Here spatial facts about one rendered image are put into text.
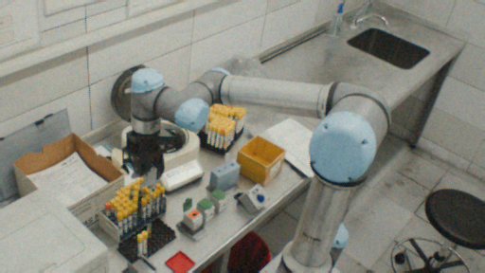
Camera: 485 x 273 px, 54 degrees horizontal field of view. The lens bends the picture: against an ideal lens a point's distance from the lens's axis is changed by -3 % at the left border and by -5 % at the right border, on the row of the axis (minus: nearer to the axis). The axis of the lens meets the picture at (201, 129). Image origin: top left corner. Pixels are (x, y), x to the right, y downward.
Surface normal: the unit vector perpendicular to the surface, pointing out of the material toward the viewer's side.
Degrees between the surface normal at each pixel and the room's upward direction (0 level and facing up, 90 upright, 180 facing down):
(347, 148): 81
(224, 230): 0
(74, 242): 0
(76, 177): 2
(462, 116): 90
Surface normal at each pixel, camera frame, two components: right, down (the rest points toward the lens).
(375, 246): 0.09, -0.80
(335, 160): -0.52, 0.34
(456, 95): -0.69, 0.39
